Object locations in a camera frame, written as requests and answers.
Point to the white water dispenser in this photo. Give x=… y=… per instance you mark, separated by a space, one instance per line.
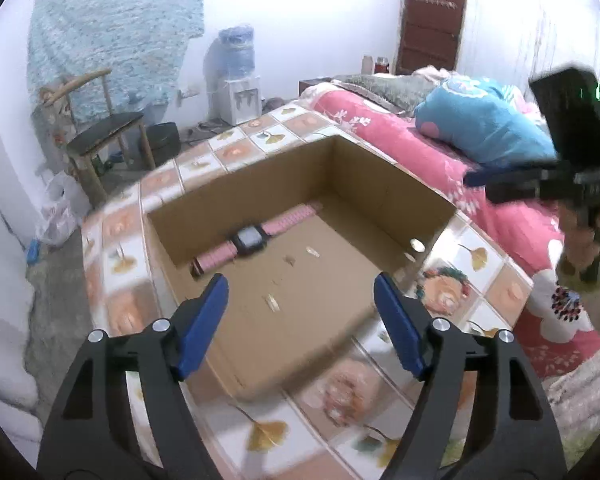
x=237 y=102

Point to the pale jar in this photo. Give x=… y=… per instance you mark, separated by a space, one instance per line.
x=366 y=64

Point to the red jar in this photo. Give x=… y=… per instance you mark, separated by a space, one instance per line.
x=381 y=65

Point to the white curtain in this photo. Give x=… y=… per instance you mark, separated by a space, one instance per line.
x=2 y=350

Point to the blue water bottle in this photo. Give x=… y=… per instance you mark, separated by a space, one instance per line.
x=237 y=50

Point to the blue pillow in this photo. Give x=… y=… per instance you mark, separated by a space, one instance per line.
x=480 y=120

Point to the person's right forearm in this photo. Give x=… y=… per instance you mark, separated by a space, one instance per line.
x=590 y=275

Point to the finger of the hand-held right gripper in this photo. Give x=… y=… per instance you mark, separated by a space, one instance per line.
x=517 y=193
x=510 y=176

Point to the blue patterned wall cloth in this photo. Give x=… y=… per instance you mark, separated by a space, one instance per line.
x=115 y=25

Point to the person's right hand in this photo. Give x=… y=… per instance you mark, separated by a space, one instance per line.
x=575 y=235

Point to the small blue object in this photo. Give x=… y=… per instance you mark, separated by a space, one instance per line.
x=32 y=252

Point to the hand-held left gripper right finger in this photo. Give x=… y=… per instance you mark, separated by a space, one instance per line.
x=400 y=325

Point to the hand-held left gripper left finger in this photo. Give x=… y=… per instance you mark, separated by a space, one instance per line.
x=205 y=325

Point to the grey green blanket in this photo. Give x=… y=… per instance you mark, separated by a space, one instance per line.
x=380 y=89

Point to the black bin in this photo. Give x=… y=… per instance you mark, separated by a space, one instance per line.
x=161 y=142

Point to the wooden chair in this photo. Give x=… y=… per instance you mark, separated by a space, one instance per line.
x=105 y=132

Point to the white plastic bags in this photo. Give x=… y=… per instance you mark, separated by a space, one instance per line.
x=55 y=210

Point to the green white fluffy rug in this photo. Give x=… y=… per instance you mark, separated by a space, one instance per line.
x=585 y=385

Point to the small paper scrap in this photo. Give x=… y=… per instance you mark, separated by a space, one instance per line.
x=272 y=302
x=312 y=251

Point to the brown cardboard box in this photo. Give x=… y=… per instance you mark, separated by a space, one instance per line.
x=305 y=320

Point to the brown wooden door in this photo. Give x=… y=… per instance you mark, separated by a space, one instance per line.
x=432 y=20

